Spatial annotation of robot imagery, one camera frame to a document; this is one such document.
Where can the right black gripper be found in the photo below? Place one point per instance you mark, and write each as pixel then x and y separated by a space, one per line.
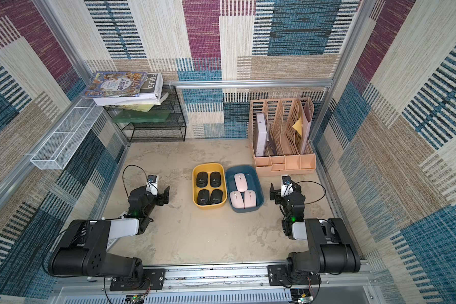
pixel 278 195

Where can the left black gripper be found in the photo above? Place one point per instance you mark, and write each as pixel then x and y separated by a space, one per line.
pixel 162 199

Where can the teal plastic storage box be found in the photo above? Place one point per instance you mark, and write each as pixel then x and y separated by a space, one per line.
pixel 253 184

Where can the pink mouse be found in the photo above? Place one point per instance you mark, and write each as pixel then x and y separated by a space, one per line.
pixel 241 183
pixel 236 199
pixel 250 199

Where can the black mouse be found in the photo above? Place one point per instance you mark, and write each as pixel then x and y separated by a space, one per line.
pixel 216 197
pixel 202 179
pixel 203 198
pixel 215 179

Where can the yellow plastic storage box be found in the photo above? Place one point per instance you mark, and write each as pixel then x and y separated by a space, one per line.
pixel 209 167

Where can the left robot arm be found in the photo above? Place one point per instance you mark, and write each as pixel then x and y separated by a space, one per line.
pixel 82 250

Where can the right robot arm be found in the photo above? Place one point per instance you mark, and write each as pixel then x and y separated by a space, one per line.
pixel 330 248

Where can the white box in organizer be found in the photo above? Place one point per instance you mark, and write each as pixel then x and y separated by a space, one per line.
pixel 261 135

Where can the pink desktop file organizer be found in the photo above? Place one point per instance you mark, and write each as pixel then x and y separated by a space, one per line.
pixel 286 152

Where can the yellow paper in organizer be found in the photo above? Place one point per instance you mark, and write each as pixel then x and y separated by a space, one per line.
pixel 298 126

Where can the green folder on shelf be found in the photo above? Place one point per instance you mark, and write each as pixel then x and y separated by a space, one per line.
pixel 129 116

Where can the black and white folio book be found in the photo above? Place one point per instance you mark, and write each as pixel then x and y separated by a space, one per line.
pixel 150 94

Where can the colourful picture book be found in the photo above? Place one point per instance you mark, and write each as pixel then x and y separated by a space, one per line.
pixel 115 85

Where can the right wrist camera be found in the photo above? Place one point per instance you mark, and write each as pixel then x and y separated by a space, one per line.
pixel 286 185

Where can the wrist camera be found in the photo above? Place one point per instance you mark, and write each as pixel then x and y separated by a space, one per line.
pixel 152 184
pixel 286 185

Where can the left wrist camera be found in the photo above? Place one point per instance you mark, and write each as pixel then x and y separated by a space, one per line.
pixel 152 184

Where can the black wire shelf rack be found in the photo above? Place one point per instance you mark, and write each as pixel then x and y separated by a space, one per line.
pixel 162 123

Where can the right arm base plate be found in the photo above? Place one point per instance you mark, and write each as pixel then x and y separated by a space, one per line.
pixel 279 275

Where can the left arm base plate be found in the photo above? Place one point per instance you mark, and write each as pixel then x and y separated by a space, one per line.
pixel 152 279

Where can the white wire mesh basket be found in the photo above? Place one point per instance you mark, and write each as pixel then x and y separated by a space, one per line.
pixel 62 144

